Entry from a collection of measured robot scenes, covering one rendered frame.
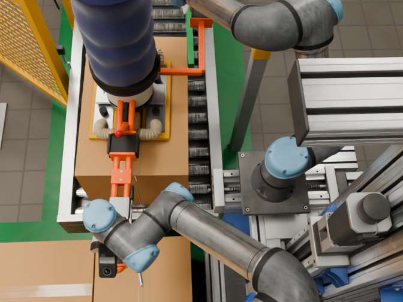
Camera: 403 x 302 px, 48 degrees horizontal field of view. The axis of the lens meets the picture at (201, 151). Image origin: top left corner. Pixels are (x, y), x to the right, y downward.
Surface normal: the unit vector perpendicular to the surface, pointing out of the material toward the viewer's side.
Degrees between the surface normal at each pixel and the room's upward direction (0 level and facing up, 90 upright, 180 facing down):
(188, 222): 40
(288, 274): 33
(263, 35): 62
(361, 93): 0
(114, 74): 77
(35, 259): 0
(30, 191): 0
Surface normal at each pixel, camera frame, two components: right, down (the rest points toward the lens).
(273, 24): -0.29, 0.18
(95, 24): -0.22, 0.79
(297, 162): -0.07, -0.34
